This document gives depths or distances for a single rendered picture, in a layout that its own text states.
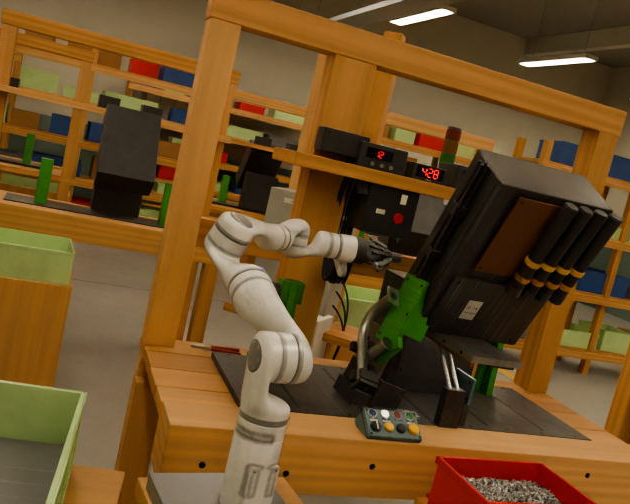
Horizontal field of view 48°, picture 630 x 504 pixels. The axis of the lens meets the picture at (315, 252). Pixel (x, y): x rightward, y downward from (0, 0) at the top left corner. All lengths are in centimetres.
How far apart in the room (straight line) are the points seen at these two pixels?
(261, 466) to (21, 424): 53
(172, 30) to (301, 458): 1050
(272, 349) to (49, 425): 55
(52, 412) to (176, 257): 73
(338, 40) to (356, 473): 124
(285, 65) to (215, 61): 1014
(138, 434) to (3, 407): 78
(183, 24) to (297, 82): 208
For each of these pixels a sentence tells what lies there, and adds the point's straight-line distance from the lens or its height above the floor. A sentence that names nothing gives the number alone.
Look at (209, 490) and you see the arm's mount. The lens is 141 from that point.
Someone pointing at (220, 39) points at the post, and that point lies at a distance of 211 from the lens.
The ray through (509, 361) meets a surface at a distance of 196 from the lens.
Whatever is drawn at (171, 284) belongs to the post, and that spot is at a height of 107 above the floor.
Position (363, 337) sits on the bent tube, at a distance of 207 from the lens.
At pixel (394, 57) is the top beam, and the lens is 227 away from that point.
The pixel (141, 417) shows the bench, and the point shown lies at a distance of 227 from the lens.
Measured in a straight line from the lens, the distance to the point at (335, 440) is 174.
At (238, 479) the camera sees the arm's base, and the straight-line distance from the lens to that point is 133.
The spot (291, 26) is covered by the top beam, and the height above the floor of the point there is 189.
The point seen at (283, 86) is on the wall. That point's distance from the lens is 1221.
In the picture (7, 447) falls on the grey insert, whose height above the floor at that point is 85.
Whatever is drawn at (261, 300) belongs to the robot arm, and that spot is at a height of 124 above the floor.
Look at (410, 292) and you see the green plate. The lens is 201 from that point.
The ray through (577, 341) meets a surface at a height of 33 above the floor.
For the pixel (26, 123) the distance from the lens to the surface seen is 869.
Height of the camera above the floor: 153
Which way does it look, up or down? 7 degrees down
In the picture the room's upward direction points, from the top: 13 degrees clockwise
